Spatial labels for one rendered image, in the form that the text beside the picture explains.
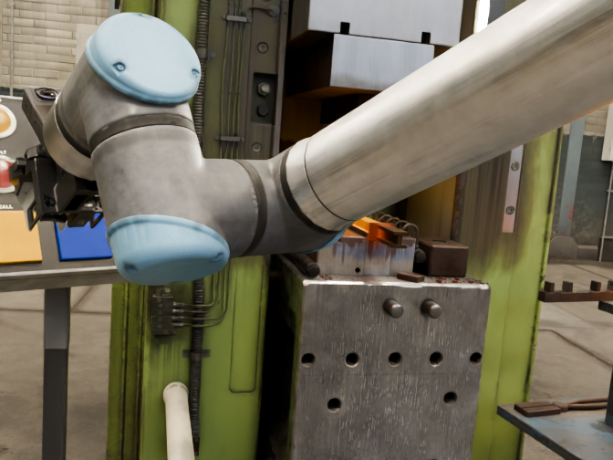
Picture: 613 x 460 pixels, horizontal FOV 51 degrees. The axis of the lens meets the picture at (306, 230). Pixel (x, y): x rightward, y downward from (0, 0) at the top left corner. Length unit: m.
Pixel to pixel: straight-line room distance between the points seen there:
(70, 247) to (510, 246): 0.99
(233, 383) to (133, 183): 0.96
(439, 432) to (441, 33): 0.78
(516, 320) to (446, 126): 1.19
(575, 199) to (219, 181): 7.76
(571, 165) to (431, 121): 7.69
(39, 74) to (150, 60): 6.84
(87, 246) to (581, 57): 0.74
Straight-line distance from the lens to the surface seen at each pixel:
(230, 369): 1.42
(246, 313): 1.39
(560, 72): 0.43
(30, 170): 0.75
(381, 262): 1.28
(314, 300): 1.19
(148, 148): 0.52
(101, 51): 0.54
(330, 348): 1.23
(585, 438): 1.37
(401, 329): 1.26
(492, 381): 1.63
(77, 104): 0.59
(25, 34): 7.46
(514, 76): 0.44
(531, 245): 1.59
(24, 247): 0.96
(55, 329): 1.14
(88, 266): 0.98
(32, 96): 0.78
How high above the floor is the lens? 1.17
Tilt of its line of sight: 8 degrees down
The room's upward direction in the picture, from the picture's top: 4 degrees clockwise
